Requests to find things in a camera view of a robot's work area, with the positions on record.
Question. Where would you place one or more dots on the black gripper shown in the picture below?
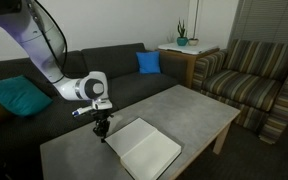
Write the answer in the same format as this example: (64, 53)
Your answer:
(102, 123)

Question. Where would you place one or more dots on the blue cushion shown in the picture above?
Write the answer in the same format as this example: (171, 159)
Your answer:
(148, 62)

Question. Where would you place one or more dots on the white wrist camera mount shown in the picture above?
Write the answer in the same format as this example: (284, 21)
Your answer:
(99, 104)

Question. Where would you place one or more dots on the wooden side table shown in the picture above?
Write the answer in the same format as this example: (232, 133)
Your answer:
(190, 59)

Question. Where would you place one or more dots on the teal cushion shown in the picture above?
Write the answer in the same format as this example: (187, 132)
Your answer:
(21, 97)

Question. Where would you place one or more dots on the striped armchair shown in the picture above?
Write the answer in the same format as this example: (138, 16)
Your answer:
(251, 76)

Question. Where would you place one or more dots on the teal plant pot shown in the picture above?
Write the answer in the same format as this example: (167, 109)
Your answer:
(182, 41)

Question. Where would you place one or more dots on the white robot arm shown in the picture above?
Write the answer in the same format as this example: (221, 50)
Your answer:
(35, 30)

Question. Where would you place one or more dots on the dark grey sofa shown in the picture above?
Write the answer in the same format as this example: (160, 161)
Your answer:
(21, 137)

